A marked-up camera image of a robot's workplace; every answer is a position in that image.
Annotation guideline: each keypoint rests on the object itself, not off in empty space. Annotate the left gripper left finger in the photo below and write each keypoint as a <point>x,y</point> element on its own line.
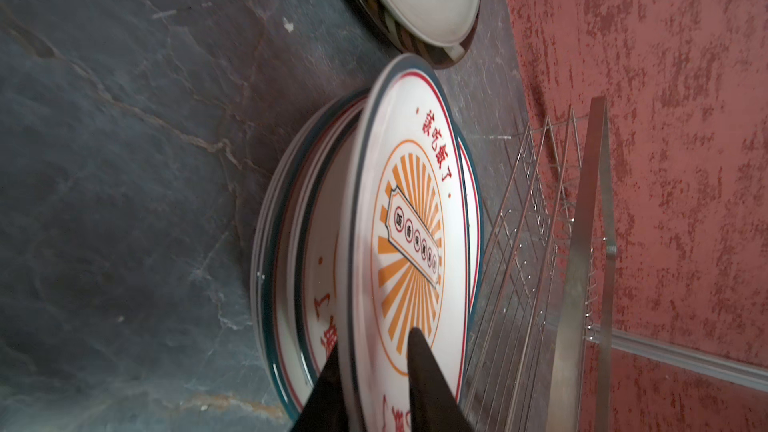
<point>325,408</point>

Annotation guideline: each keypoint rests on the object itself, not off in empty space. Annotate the orange sunburst plate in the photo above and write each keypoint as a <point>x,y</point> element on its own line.
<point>404,246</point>
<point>296,249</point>

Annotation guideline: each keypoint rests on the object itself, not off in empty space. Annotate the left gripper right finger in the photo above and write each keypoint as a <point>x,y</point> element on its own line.
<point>432,405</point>

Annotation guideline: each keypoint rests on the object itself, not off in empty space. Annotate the metal wire dish rack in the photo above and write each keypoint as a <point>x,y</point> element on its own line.
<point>540,352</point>

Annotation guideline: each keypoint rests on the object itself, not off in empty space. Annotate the dark rimmed cream plate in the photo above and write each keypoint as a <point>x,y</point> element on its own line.
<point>439,57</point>

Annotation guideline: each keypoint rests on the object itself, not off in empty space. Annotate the right corner aluminium profile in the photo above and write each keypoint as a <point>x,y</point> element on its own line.
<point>739,373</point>

